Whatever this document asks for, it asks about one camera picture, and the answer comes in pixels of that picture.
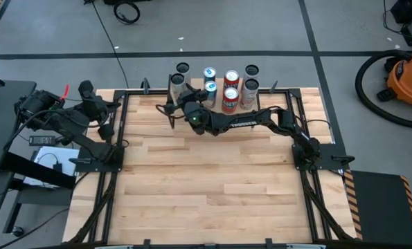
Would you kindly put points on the white paper sheet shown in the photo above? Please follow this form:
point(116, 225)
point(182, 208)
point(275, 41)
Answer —
point(48, 159)

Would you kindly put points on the blue silver energy drink can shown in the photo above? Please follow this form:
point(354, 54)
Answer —
point(209, 73)
point(211, 90)

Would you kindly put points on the Celsius Peach Vibe can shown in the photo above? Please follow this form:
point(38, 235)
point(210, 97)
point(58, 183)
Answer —
point(251, 71)

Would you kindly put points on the black desk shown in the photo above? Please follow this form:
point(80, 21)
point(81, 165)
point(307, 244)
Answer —
point(1, 138)

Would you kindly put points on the Celsius can with orange script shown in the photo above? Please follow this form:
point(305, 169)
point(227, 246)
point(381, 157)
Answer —
point(183, 68)

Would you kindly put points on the black mat with hazard stripes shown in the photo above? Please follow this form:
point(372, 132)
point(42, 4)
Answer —
point(378, 207)

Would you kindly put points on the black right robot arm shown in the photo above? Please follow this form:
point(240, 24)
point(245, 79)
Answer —
point(243, 124)

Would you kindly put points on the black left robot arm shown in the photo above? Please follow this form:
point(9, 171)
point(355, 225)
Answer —
point(70, 124)

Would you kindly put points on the red Fanta can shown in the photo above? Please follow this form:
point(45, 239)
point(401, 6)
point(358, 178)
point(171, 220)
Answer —
point(230, 100)
point(231, 76)

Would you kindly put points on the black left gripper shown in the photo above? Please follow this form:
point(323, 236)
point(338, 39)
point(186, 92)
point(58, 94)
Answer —
point(95, 110)

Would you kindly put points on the Celsius can with pink band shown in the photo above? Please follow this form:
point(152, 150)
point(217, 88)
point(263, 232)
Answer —
point(250, 93)

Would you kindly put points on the black aluminium table frame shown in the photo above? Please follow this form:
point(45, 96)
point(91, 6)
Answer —
point(136, 92)

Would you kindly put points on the wooden shelf with black legs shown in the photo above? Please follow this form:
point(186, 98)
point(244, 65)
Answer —
point(219, 109)

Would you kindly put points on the black table clamp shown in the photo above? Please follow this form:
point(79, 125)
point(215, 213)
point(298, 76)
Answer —
point(145, 86)
point(269, 243)
point(147, 243)

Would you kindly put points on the black power adapter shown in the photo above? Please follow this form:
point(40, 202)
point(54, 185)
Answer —
point(42, 140)

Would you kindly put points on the orange shop vacuum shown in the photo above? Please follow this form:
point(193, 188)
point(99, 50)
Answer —
point(408, 79)
point(359, 84)

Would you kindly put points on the red tag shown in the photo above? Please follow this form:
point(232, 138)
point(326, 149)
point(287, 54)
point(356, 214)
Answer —
point(65, 91)

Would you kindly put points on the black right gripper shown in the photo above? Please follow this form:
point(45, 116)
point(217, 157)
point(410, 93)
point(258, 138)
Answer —
point(198, 117)

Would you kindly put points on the silver Celsius can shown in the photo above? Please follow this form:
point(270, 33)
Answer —
point(177, 83)

